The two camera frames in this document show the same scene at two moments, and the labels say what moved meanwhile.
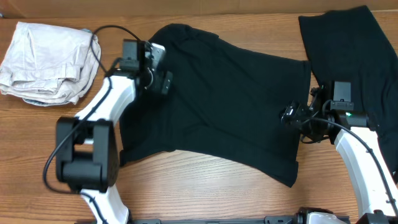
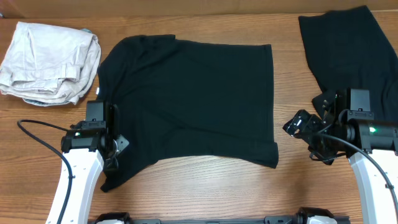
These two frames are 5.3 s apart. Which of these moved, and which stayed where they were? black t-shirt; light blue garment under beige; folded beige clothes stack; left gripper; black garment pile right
Moved: left gripper; black t-shirt
Stayed: black garment pile right; folded beige clothes stack; light blue garment under beige
